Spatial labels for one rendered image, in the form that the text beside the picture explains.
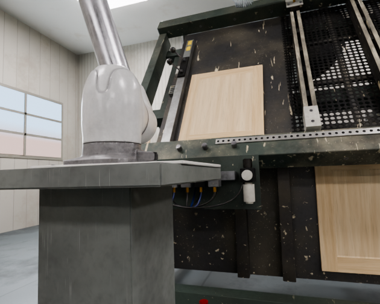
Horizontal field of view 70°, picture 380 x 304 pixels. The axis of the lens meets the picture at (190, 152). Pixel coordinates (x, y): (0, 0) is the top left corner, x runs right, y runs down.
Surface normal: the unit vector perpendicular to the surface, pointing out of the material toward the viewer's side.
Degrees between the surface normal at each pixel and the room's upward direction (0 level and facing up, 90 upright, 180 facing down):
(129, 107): 89
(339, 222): 90
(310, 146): 58
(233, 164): 90
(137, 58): 90
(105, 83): 75
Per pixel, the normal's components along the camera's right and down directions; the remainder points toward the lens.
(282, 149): -0.28, -0.59
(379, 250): -0.31, -0.07
